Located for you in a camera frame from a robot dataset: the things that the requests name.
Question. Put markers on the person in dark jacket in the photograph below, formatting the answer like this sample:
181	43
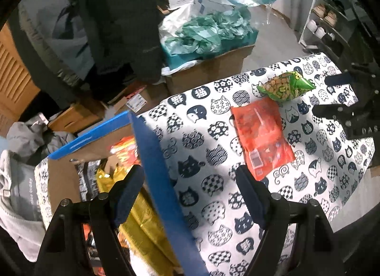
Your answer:
124	26

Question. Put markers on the white grey garment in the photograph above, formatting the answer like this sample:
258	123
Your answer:
17	199

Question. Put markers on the white shoe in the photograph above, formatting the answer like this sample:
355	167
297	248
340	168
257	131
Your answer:
320	32
311	25

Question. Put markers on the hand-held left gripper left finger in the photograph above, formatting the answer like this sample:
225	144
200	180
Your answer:
128	197

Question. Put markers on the green snack bag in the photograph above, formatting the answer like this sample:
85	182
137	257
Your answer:
285	87

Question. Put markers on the small brown cardboard box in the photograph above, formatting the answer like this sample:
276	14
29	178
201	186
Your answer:
74	118

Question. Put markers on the blue cardboard box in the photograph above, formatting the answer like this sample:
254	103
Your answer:
160	175

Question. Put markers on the shoe rack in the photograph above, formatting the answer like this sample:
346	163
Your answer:
332	26

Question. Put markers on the flat cardboard box with label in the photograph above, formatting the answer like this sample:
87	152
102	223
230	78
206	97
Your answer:
133	98

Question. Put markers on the cat print cloth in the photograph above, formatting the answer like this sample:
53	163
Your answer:
207	133

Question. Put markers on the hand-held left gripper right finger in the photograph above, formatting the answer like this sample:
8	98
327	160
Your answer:
252	197

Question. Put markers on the grey clothing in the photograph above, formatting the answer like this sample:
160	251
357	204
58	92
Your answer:
32	136

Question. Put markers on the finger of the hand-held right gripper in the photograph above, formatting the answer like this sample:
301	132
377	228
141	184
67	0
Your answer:
332	111
338	80

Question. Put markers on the silver snack packet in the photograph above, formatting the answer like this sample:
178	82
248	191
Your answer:
89	181

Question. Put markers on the large brown cardboard box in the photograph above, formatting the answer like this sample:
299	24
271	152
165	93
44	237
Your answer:
207	71

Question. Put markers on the wooden cabinet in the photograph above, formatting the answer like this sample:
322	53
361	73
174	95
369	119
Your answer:
14	80

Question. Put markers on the gold snack packet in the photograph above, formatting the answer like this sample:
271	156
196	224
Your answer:
142	228

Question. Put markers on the orange snack packet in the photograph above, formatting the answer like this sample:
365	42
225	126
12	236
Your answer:
124	151

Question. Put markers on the pile of teal plastic bags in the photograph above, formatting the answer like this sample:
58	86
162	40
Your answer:
207	32

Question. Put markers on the red snack packet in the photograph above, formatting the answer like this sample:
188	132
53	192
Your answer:
261	133

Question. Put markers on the tan shoe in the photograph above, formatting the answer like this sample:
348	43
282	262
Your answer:
330	18
319	10

